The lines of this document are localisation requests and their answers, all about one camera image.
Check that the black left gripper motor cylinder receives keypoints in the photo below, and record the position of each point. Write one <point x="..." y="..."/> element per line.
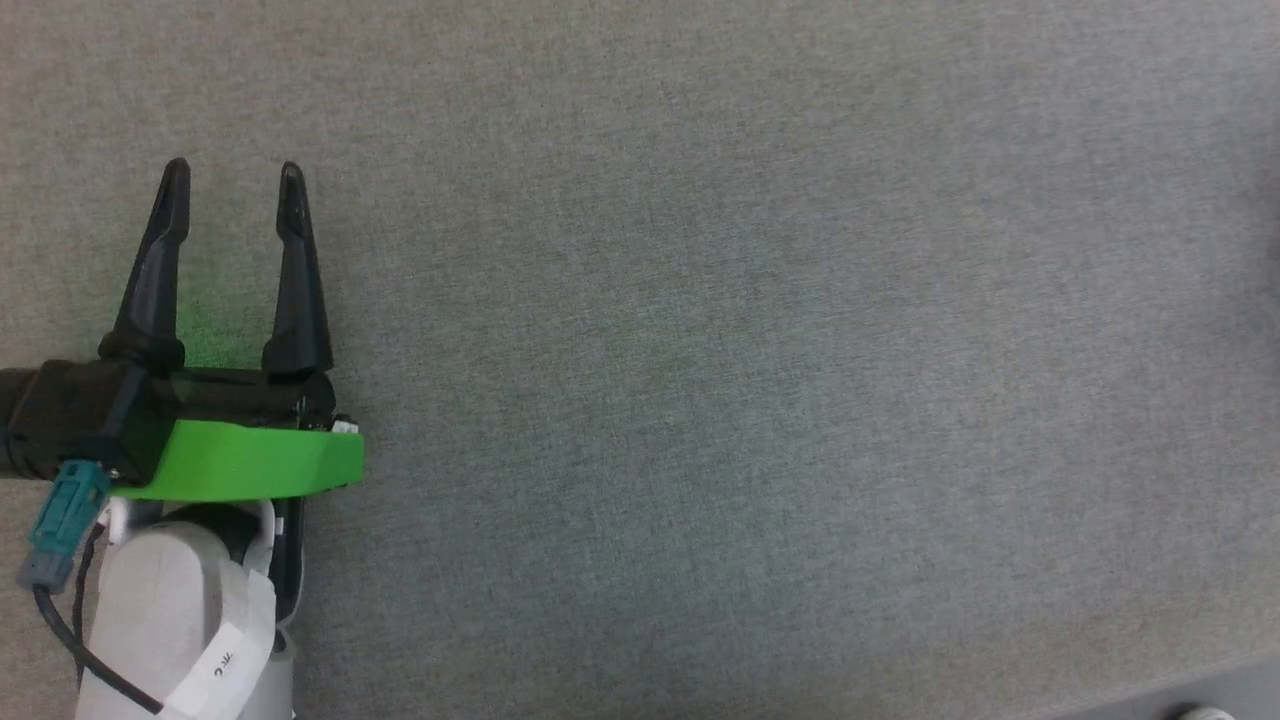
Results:
<point x="18" y="425"/>

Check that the white printed label band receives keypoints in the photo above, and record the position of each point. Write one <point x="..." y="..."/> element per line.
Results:
<point x="225" y="660"/>

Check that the grey fabric table cover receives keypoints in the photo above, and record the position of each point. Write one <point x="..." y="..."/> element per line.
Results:
<point x="750" y="300"/>

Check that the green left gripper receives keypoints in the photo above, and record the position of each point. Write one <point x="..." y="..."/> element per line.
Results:
<point x="250" y="460"/>

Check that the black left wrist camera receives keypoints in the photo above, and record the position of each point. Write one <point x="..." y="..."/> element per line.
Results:
<point x="85" y="420"/>

